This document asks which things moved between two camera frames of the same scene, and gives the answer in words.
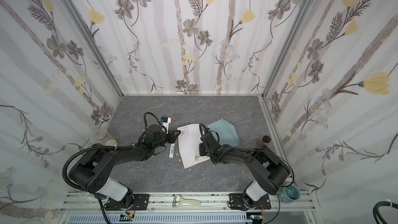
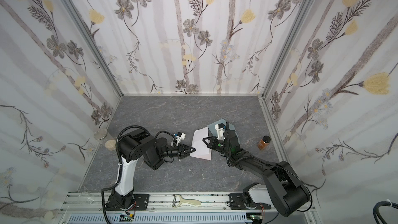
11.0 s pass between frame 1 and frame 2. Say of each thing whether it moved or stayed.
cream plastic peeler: stayed
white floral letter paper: moved
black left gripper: moved
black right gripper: moved
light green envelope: stayed
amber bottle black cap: stayed
